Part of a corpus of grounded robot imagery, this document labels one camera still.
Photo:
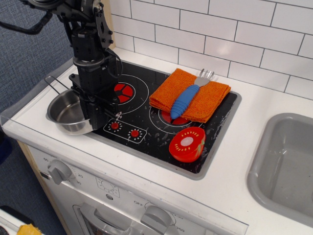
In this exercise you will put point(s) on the grey oven knob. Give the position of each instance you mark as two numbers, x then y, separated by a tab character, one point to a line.
157	219
58	171

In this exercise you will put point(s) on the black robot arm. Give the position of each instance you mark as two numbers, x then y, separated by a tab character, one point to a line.
85	25

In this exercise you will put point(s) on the grey left oven knob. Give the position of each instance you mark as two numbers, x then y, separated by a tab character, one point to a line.
58	171

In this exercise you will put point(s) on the stainless steel pot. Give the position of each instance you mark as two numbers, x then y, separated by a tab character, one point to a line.
66	112

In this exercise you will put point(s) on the red toy tomato half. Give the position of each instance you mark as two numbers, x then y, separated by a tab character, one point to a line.
187	145

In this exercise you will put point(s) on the blue handled toy fork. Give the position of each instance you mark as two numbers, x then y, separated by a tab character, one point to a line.
183	101

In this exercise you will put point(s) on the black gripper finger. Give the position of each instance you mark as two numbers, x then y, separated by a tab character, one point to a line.
94	112

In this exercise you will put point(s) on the grey right oven knob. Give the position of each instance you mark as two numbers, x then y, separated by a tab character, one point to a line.
157	219

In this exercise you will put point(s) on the black toy stovetop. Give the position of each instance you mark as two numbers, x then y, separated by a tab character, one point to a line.
146	132

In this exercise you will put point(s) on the grey sink basin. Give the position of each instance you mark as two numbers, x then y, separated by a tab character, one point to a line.
281	175

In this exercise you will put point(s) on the white toy oven front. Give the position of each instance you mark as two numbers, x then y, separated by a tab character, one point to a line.
90	205

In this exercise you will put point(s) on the orange folded cloth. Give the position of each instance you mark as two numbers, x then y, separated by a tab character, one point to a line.
203	105

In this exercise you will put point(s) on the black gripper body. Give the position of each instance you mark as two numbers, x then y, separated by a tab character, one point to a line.
96	80

